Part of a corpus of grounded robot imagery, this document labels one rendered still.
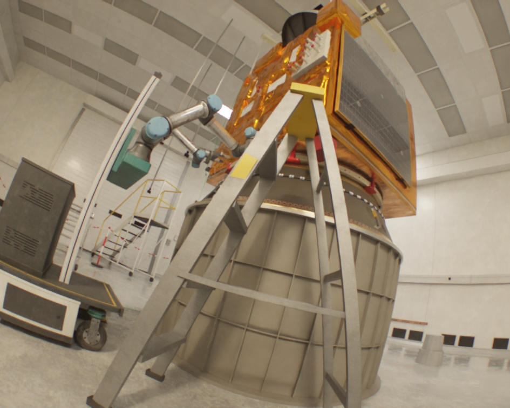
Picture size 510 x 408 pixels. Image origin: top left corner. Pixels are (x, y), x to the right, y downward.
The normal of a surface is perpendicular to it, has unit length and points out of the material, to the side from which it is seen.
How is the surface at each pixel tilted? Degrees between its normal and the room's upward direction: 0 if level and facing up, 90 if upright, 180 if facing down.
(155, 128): 95
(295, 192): 62
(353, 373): 87
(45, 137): 90
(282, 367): 90
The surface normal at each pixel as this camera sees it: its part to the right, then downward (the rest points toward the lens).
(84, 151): 0.58, -0.11
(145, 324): -0.06, -0.39
